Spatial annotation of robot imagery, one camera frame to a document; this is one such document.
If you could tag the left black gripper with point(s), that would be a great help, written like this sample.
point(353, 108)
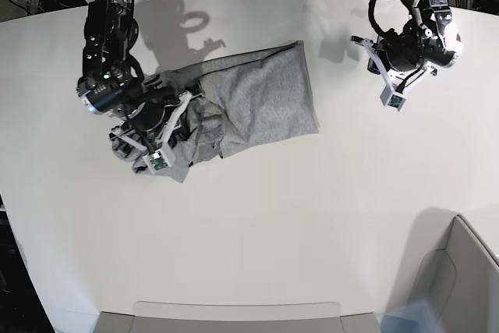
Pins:
point(401, 61)

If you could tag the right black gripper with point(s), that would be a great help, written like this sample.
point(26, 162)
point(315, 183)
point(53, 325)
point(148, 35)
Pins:
point(149, 103)

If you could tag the grey T-shirt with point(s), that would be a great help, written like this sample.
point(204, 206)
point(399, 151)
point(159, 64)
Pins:
point(242, 101)

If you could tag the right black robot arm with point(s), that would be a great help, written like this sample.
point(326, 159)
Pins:
point(113, 82)

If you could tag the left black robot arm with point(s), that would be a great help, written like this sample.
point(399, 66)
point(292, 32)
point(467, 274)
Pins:
point(429, 36)

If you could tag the grey bin at bottom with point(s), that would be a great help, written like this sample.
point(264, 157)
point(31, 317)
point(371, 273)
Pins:
point(175, 317)

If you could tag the grey bin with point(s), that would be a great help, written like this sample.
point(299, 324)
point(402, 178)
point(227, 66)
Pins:
point(456, 289)
point(175, 317)

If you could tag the grey bin at right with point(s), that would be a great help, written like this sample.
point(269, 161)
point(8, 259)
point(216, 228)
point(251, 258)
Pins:
point(456, 289)

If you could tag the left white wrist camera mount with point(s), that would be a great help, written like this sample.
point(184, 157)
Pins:
point(397, 85)

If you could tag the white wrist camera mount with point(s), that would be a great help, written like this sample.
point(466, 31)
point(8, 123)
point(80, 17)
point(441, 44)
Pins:
point(156, 156)
point(397, 85)

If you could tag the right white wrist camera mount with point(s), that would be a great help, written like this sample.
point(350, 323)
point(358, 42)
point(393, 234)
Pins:
point(156, 156)

